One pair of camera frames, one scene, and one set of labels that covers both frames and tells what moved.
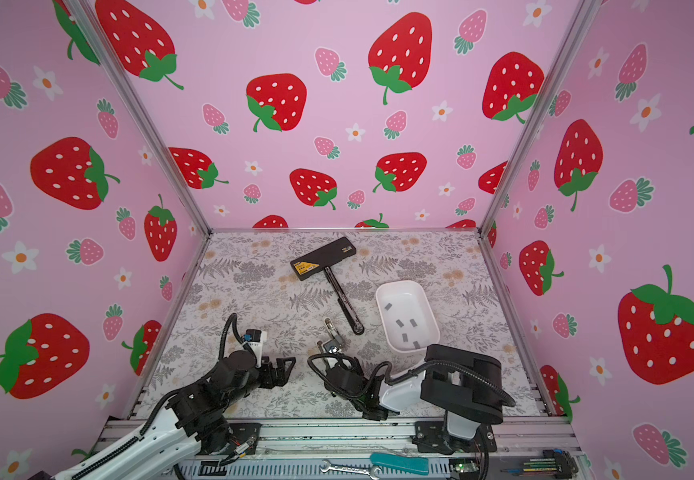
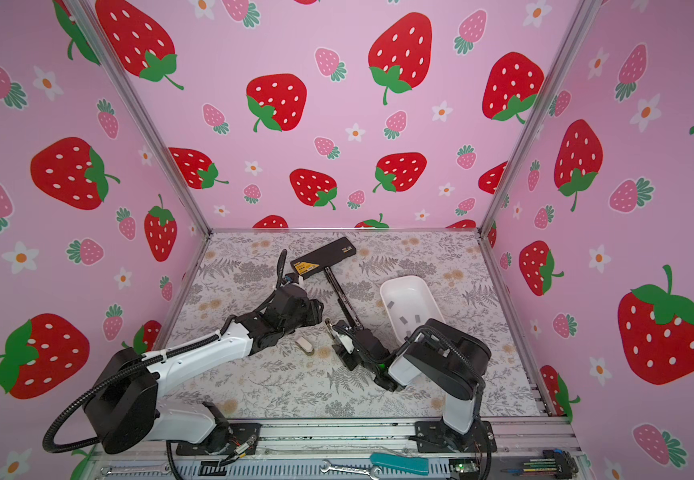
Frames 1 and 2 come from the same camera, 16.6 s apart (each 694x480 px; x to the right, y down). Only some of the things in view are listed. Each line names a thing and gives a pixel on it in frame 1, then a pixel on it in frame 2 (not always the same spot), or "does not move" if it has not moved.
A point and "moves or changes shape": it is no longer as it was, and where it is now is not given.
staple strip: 334,333 does not move
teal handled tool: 416,465 does not move
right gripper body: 354,368 to 351,357
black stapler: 322,258 does not move
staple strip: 331,343 moves or changes shape
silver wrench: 372,472 does not move
